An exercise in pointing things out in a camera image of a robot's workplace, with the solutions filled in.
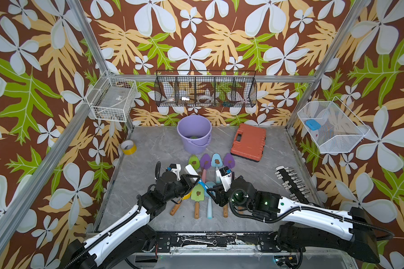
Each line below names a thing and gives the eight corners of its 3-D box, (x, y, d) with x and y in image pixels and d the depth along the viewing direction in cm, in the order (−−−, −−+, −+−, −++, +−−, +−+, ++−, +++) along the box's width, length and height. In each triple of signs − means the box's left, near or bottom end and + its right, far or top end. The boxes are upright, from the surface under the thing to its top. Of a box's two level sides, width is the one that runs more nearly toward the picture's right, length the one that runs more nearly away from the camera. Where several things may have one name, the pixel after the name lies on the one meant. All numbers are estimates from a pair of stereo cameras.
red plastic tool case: (228, 154, 107) (229, 150, 103) (237, 127, 122) (238, 122, 118) (260, 163, 102) (262, 159, 99) (265, 134, 118) (267, 129, 114)
